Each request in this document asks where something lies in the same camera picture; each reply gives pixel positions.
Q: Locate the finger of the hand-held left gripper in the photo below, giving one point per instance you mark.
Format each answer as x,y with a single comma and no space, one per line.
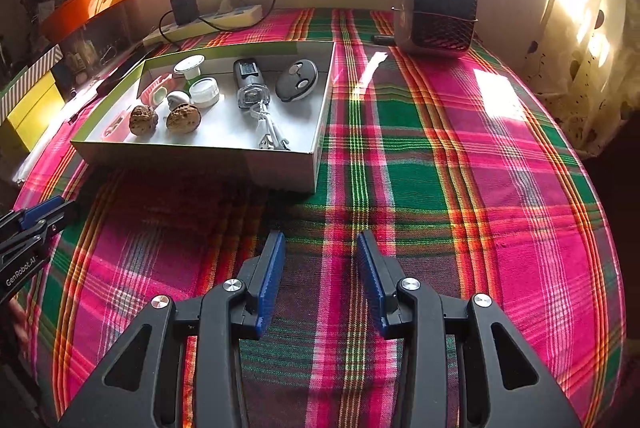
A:
60,218
40,208

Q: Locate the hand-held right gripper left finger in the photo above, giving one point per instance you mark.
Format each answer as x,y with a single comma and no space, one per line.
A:
270,288

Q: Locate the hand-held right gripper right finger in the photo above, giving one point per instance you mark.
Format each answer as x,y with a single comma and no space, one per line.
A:
372,288

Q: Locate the pink plastic clip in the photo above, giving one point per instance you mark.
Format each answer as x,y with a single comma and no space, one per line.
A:
114,126
152,87

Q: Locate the brown walnut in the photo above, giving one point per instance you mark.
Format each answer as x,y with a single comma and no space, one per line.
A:
143,120
183,118

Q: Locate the green and white cardboard box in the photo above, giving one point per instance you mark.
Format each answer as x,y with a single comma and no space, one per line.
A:
210,167

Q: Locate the small white jar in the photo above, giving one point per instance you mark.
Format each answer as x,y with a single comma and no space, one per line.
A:
205,92

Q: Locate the white disc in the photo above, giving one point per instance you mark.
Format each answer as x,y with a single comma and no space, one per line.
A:
189,63

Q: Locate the black oval disc with magnets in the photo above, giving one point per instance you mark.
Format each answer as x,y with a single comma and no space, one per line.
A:
295,82

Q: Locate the black flashlight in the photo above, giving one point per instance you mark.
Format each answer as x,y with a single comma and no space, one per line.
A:
250,80

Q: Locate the person's left hand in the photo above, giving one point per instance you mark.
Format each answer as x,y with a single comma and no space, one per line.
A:
19,320

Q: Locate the yellow box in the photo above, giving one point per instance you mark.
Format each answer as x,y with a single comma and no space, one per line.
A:
32,117

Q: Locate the striped box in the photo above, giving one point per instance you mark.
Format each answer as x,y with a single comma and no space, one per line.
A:
32,77

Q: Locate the black phone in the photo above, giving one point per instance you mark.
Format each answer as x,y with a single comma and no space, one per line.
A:
130,67

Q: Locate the orange box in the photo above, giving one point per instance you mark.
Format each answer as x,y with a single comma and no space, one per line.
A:
85,7

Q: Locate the black charger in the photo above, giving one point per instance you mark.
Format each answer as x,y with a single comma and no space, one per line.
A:
184,10

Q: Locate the small black stick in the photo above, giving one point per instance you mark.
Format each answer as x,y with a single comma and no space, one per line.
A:
384,39

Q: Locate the cream power strip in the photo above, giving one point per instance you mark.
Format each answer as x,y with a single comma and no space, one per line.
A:
235,15

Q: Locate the white plug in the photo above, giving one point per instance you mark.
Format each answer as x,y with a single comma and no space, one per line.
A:
230,5

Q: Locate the grey space heater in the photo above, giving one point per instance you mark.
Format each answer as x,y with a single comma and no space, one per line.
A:
435,7

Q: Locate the cream dotted curtain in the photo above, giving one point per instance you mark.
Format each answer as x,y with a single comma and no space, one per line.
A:
580,37

